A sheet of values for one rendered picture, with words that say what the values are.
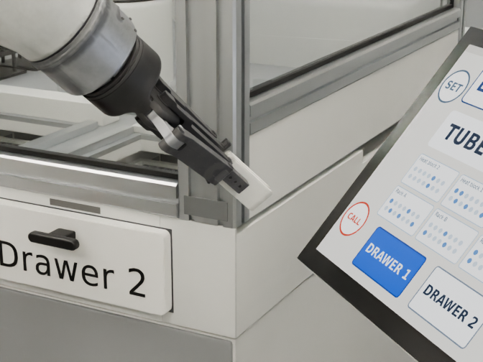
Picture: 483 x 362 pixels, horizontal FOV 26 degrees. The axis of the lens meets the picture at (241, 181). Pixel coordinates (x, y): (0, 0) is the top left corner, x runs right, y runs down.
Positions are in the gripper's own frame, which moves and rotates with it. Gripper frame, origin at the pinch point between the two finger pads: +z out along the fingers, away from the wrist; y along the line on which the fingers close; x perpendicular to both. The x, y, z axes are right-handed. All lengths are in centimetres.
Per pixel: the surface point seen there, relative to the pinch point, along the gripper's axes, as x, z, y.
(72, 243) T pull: 24.8, 4.9, 19.6
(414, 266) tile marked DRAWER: -9.0, 7.5, -17.3
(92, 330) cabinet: 33.6, 17.8, 20.2
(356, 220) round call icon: -6.4, 9.3, -5.6
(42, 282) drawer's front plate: 34.4, 10.0, 25.1
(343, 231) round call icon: -4.5, 9.5, -5.3
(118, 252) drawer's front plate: 21.8, 9.9, 18.6
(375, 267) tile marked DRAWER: -5.7, 8.4, -13.5
